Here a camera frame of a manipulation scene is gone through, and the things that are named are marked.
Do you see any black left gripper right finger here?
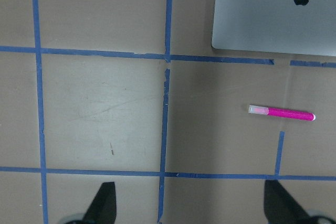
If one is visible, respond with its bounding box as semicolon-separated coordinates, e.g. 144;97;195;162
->
264;180;319;223

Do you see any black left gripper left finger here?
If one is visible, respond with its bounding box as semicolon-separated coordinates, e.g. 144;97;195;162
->
82;182;116;224

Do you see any pink marker pen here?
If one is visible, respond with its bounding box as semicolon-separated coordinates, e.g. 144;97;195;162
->
248;105;316;121

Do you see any grey closed laptop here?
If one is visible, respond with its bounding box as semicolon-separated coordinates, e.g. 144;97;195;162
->
212;0;335;56

